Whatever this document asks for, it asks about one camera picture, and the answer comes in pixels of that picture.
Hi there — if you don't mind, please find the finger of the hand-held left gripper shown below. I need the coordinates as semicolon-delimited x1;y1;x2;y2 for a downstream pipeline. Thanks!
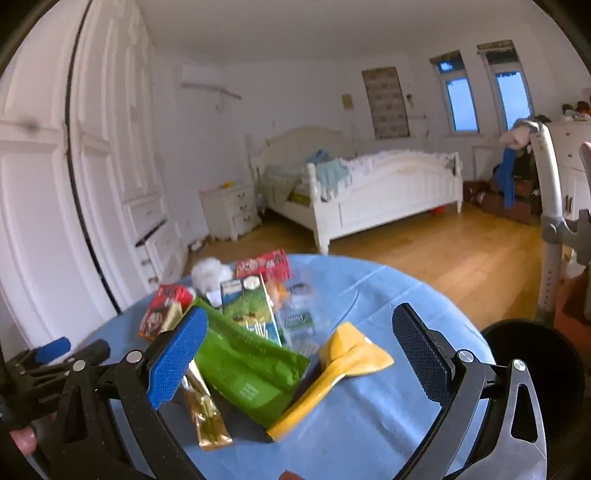
16;337;72;370
46;340;112;385

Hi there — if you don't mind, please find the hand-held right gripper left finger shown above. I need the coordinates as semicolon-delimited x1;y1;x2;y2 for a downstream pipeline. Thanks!
51;306;209;480

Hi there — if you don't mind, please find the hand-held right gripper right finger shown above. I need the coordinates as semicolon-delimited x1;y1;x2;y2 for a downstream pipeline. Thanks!
391;302;548;480

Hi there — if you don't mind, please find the red snack packet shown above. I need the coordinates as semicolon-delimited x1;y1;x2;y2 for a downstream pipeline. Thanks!
139;284;195;341

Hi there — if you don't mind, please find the gold foil wrapper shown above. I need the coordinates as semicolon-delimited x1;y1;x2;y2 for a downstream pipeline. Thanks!
182;360;234;450

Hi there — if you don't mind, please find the yellow plastic scraper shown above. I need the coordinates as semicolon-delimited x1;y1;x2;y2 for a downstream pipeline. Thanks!
267;322;394;443

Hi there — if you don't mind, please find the lime green snack packet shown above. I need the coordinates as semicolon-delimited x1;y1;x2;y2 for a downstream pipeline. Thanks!
194;298;311;428

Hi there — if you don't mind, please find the green white carton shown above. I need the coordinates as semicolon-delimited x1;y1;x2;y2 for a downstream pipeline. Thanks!
219;273;283;347

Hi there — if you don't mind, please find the white tissue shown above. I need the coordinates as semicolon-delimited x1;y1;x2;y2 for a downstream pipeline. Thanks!
191;258;236;297

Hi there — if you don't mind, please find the black trash bin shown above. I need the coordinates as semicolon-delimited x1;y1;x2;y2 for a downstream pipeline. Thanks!
480;318;587;418

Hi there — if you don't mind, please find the small green gum packet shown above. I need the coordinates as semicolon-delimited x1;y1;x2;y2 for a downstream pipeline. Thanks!
279;311;318;336

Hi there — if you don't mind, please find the red printed box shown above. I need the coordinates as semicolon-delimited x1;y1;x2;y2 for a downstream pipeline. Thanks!
235;249;293;283

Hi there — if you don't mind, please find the clear plastic wrapper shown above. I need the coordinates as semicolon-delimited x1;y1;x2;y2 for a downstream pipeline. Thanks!
284;281;319;315

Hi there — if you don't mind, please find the person's left hand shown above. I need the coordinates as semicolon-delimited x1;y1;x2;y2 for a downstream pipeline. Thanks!
9;413;58;457

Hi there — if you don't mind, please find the white nightstand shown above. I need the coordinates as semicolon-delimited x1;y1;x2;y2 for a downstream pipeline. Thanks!
199;185;260;241

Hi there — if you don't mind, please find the orange red cushion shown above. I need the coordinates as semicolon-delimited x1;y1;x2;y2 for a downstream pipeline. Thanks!
554;277;591;326

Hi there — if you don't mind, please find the white bed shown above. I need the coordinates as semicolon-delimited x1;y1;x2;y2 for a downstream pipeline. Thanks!
249;127;464;256

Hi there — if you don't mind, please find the brown cardboard box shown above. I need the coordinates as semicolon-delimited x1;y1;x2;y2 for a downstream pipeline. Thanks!
464;178;542;227

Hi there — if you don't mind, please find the blue cloth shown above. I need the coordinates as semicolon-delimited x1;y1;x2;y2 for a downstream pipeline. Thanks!
501;148;520;208

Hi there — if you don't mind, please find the light blue blanket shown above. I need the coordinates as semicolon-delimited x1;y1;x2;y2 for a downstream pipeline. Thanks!
307;150;352;200

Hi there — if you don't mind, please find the pale green quilt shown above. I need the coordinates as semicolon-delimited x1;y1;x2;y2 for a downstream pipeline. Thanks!
261;164;305;207

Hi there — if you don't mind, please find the white radiator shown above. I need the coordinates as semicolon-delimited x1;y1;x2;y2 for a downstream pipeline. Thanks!
471;145;504;181

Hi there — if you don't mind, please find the white wardrobe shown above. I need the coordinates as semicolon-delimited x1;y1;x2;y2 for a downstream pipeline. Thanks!
0;0;188;352

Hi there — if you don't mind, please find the pink cloth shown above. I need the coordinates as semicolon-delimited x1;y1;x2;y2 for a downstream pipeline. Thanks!
499;127;532;149

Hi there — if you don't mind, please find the white dresser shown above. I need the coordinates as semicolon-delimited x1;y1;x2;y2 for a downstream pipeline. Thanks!
547;117;591;222

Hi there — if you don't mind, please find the patterned roller blind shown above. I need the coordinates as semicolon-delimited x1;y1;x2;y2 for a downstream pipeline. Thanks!
361;67;411;140

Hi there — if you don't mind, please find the narrow window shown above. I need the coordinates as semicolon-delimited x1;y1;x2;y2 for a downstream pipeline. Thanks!
477;41;536;132
429;51;481;136

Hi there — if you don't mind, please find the white air conditioner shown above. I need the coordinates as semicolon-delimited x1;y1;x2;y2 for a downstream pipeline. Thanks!
181;64;227;88

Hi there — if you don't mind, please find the grey white chair frame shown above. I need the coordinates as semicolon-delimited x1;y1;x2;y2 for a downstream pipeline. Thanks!
512;119;591;324

